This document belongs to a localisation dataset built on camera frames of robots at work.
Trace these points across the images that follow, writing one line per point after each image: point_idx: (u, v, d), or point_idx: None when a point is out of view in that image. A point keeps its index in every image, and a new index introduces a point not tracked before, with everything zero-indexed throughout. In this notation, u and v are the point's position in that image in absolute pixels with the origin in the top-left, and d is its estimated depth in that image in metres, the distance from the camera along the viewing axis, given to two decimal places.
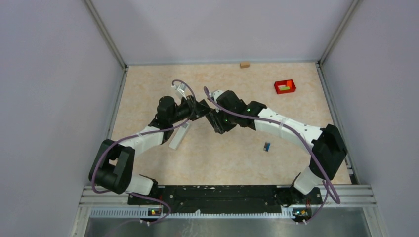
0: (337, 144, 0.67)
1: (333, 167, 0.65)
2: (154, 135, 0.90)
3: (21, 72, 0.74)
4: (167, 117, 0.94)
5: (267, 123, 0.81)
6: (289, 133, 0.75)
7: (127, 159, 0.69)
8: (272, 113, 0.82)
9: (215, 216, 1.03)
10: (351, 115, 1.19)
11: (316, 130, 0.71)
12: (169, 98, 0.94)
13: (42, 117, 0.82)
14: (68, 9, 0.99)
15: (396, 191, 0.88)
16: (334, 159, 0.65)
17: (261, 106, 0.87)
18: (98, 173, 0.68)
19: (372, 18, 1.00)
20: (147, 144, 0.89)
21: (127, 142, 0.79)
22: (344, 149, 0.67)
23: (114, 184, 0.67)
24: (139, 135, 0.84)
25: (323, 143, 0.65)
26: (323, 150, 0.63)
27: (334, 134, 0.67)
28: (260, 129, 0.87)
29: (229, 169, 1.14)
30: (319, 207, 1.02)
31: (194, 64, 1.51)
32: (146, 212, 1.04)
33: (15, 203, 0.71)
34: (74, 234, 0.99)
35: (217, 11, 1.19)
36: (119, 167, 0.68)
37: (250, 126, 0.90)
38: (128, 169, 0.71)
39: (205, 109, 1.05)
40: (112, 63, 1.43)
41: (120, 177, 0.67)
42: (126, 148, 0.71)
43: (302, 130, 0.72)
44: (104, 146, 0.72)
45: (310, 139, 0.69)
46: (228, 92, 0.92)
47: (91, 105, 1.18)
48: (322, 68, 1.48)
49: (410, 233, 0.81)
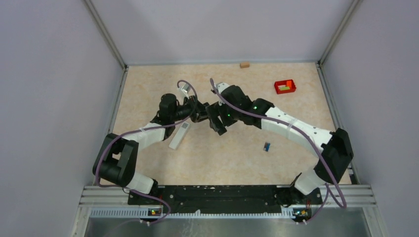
0: (345, 148, 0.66)
1: (339, 171, 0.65)
2: (156, 132, 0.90)
3: (21, 71, 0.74)
4: (169, 114, 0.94)
5: (274, 123, 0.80)
6: (297, 135, 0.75)
7: (131, 151, 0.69)
8: (280, 113, 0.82)
9: (215, 216, 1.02)
10: (351, 115, 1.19)
11: (325, 133, 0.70)
12: (171, 96, 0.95)
13: (41, 117, 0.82)
14: (67, 8, 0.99)
15: (395, 191, 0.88)
16: (341, 163, 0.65)
17: (268, 104, 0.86)
18: (102, 166, 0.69)
19: (373, 18, 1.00)
20: (150, 139, 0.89)
21: (131, 136, 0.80)
22: (351, 153, 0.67)
23: (118, 177, 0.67)
24: (141, 130, 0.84)
25: (333, 148, 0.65)
26: (332, 154, 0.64)
27: (344, 138, 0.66)
28: (265, 128, 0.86)
29: (229, 169, 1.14)
30: (320, 207, 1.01)
31: (194, 64, 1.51)
32: (146, 212, 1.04)
33: (15, 203, 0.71)
34: (74, 234, 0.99)
35: (217, 11, 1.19)
36: (122, 159, 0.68)
37: (256, 124, 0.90)
38: (131, 165, 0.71)
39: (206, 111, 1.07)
40: (112, 63, 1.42)
41: (124, 170, 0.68)
42: (130, 142, 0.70)
43: (311, 133, 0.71)
44: (108, 139, 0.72)
45: (320, 143, 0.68)
46: (230, 87, 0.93)
47: (91, 105, 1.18)
48: (322, 68, 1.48)
49: (409, 233, 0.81)
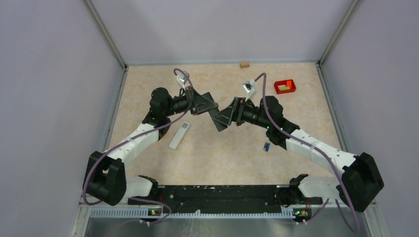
0: (371, 175, 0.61)
1: (366, 198, 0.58)
2: (148, 137, 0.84)
3: (21, 71, 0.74)
4: (161, 112, 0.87)
5: (298, 143, 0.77)
6: (319, 157, 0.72)
7: (116, 173, 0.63)
8: (305, 134, 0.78)
9: (215, 216, 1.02)
10: (351, 115, 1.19)
11: (349, 156, 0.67)
12: (162, 92, 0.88)
13: (41, 117, 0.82)
14: (67, 8, 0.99)
15: (396, 191, 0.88)
16: (367, 189, 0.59)
17: (293, 126, 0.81)
18: (91, 184, 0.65)
19: (373, 17, 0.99)
20: (142, 144, 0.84)
21: (116, 153, 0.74)
22: (380, 181, 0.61)
23: (107, 196, 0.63)
24: (129, 140, 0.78)
25: (355, 171, 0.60)
26: (355, 178, 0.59)
27: (369, 164, 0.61)
28: (290, 149, 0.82)
29: (229, 169, 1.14)
30: (320, 207, 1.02)
31: (194, 64, 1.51)
32: (146, 212, 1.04)
33: (16, 204, 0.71)
34: (74, 234, 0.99)
35: (217, 10, 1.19)
36: (108, 181, 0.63)
37: (280, 144, 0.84)
38: (120, 185, 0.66)
39: (206, 103, 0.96)
40: (112, 63, 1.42)
41: (111, 190, 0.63)
42: (115, 162, 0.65)
43: (334, 155, 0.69)
44: (93, 159, 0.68)
45: (342, 166, 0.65)
46: (272, 100, 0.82)
47: (91, 105, 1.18)
48: (322, 68, 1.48)
49: (409, 233, 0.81)
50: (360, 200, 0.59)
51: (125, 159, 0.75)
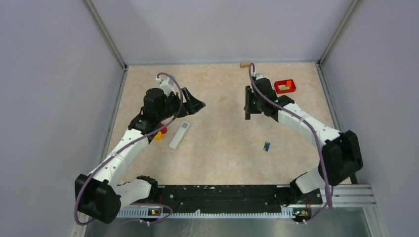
0: (352, 154, 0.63)
1: (342, 174, 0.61)
2: (137, 145, 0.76)
3: (22, 70, 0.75)
4: (154, 110, 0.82)
5: (287, 114, 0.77)
6: (306, 129, 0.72)
7: (105, 197, 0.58)
8: (297, 107, 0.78)
9: (215, 216, 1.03)
10: (351, 115, 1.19)
11: (334, 132, 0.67)
12: (157, 92, 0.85)
13: (42, 117, 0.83)
14: (67, 8, 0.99)
15: (397, 191, 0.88)
16: (344, 166, 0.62)
17: (288, 99, 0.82)
18: (83, 206, 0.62)
19: (373, 17, 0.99)
20: (130, 156, 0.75)
21: (103, 174, 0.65)
22: (359, 161, 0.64)
23: (103, 216, 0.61)
24: (115, 156, 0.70)
25: (336, 144, 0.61)
26: (333, 151, 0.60)
27: (352, 140, 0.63)
28: (281, 122, 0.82)
29: (229, 168, 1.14)
30: (320, 207, 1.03)
31: (194, 64, 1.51)
32: (146, 212, 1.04)
33: (17, 203, 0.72)
34: (74, 234, 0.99)
35: (217, 11, 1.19)
36: (100, 203, 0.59)
37: (273, 117, 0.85)
38: (112, 203, 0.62)
39: (197, 104, 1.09)
40: (112, 63, 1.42)
41: (104, 211, 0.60)
42: (103, 184, 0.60)
43: (319, 129, 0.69)
44: (79, 182, 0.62)
45: (324, 139, 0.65)
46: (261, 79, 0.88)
47: (91, 104, 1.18)
48: (322, 68, 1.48)
49: (409, 233, 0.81)
50: (335, 175, 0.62)
51: (113, 178, 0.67)
